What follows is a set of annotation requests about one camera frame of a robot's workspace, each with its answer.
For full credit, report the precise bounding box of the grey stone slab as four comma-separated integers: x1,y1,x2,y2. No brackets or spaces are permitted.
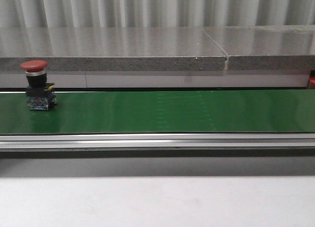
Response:
0,27,225,72
204,25,315,72

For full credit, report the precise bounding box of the grey stone slab left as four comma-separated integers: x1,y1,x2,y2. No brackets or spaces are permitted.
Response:
0,27,225,72

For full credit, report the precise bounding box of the white panel under slab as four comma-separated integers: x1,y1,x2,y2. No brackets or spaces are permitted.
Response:
0,74,310,89

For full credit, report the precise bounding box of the aluminium conveyor side rail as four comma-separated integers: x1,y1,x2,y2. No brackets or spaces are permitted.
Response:
0,133,315,152

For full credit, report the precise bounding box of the grey stone slab right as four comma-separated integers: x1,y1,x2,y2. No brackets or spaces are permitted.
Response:
204,25,315,72

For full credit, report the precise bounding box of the green conveyor belt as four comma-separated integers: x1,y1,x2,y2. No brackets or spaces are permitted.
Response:
0,90,315,134

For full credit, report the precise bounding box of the white pleated curtain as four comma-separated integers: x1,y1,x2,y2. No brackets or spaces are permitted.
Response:
0,0,315,28

